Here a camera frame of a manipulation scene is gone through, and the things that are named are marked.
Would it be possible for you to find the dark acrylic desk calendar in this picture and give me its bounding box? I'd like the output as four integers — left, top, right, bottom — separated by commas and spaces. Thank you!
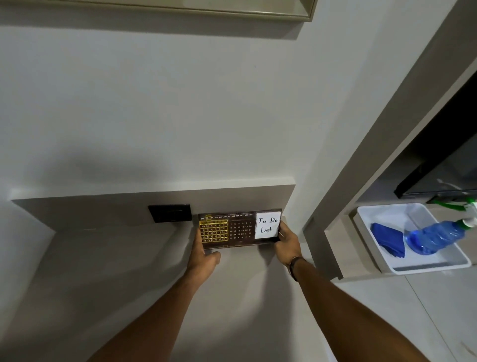
198, 208, 282, 250

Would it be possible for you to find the blue folded cloth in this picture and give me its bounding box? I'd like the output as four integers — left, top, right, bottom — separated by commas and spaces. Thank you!
370, 223, 406, 259

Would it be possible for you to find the black wall switch plate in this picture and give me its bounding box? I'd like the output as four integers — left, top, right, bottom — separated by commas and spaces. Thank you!
148, 204, 193, 224

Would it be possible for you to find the person's right hand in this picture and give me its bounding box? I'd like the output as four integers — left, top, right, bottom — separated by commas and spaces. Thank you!
275, 221, 303, 268

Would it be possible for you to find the white paper note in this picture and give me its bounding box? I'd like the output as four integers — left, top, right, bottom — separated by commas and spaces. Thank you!
255, 213, 282, 239

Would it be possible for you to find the person's left hand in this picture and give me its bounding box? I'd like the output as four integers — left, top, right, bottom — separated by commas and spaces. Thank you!
186, 226, 221, 275

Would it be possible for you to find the black wristwatch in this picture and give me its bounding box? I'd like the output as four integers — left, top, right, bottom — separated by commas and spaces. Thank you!
287, 256, 308, 282

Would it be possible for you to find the person's left forearm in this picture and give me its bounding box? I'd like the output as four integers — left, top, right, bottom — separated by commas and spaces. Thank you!
86, 267, 210, 362

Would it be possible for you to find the person's right forearm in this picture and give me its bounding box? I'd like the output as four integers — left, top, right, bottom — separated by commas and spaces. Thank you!
294, 259, 433, 362

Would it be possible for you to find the green handled brush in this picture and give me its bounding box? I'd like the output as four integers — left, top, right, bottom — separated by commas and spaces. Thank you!
426, 197, 477, 214

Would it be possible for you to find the white plastic tray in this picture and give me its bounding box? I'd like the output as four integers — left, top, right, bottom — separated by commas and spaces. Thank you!
357, 203, 472, 276

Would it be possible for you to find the blue spray bottle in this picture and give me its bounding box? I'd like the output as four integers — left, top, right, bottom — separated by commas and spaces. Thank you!
405, 203, 477, 256

